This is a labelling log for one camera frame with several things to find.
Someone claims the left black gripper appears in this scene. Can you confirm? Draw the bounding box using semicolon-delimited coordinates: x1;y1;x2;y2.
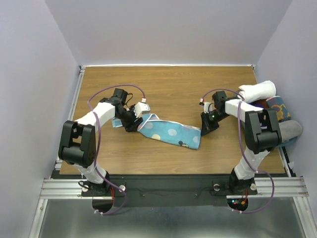
116;104;143;132

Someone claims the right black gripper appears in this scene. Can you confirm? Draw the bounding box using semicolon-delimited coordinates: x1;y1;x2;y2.
200;109;229;135

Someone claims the blue polka dot towel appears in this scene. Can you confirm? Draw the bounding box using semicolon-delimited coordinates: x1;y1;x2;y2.
111;113;202;151

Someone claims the yellow and blue cartoon towel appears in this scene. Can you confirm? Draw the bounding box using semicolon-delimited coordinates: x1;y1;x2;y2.
266;96;291;122

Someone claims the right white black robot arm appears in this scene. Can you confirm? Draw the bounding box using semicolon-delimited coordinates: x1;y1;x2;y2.
199;89;282;195

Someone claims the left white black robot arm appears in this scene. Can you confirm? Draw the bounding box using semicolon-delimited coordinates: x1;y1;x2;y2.
58;84;150;195

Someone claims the white rolled towel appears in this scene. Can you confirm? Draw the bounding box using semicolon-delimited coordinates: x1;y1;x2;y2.
239;80;276;103

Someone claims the purple rolled towel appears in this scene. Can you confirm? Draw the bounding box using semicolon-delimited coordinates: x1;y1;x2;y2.
251;100;269;109

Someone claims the grey rolled towel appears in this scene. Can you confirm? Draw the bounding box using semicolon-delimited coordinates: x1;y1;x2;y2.
279;120;303;143

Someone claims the teal plastic basket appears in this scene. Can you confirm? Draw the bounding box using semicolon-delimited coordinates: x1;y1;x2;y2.
275;137;297;148

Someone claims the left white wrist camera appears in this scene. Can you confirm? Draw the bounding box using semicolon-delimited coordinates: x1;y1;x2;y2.
133;102;151;118

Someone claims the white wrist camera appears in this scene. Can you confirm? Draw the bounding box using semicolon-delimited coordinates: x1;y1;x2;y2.
133;102;151;118
199;98;213;114

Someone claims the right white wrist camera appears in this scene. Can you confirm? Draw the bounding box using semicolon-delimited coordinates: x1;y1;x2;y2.
199;98;213;114

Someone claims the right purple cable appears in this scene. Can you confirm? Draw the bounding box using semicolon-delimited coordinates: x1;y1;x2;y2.
199;88;275;214

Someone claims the purple cable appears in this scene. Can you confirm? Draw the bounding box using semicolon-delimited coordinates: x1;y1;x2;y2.
88;84;147;216
199;88;275;214

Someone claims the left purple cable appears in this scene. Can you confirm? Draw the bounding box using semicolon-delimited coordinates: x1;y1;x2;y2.
88;84;147;216

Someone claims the black mounting base plate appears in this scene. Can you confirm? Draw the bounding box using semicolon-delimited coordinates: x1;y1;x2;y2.
41;175;257;211

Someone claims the aluminium extrusion frame rail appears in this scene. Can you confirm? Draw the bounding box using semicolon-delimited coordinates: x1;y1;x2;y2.
31;66;317;238

